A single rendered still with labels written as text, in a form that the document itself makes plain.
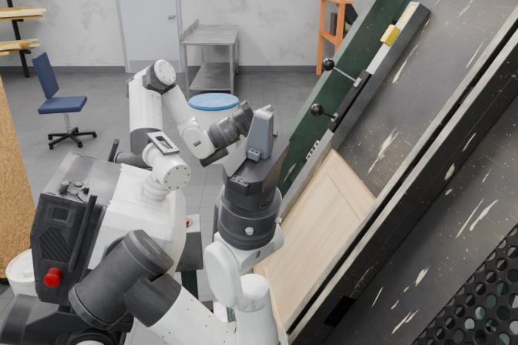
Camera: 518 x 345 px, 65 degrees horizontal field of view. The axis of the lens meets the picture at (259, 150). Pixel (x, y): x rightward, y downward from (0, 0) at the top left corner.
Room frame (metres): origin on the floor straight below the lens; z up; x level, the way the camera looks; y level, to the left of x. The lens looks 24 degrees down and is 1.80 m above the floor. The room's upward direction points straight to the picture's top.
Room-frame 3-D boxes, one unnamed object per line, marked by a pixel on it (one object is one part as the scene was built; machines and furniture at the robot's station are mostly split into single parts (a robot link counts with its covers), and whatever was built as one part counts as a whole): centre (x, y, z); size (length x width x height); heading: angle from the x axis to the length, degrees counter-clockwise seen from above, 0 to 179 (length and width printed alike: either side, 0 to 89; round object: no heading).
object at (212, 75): (6.59, 0.72, 0.50); 1.99 x 0.74 x 1.00; 1
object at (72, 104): (4.28, 2.18, 0.49); 0.57 x 0.54 x 0.97; 81
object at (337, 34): (6.90, -1.68, 0.90); 1.43 x 1.24 x 1.80; 1
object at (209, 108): (3.89, 0.45, 0.31); 0.50 x 0.50 x 0.62
